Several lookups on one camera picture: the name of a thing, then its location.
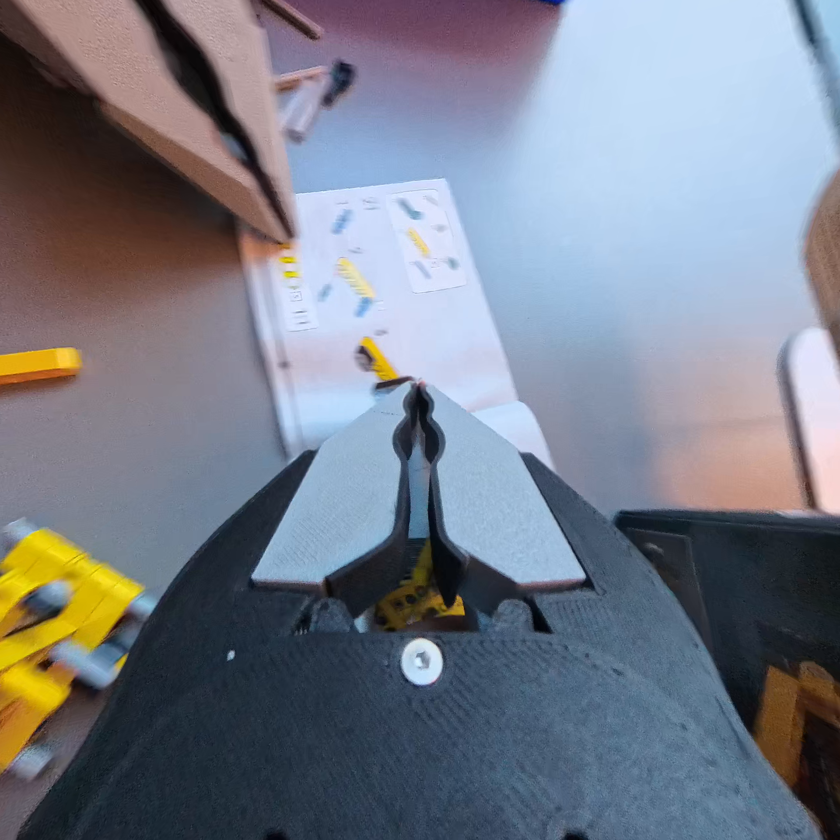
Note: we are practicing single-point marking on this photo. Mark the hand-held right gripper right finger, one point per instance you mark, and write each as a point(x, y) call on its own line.
point(505, 512)

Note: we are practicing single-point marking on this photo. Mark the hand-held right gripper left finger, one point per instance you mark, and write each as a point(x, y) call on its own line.
point(328, 512)

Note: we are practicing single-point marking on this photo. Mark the black lego pin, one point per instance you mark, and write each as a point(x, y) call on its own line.
point(340, 79)

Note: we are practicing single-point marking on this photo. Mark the lego instruction booklet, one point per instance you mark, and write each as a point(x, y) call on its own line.
point(394, 295)

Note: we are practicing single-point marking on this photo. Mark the black lego set box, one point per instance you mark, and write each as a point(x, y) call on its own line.
point(754, 590)

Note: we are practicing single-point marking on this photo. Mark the yellow lego bulldozer model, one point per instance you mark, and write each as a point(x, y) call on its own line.
point(52, 590)

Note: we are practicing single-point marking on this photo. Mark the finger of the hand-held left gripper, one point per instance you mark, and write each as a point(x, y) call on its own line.
point(118, 72)
point(243, 59)

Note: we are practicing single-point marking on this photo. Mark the yellow lego beam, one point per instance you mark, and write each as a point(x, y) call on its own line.
point(39, 365)

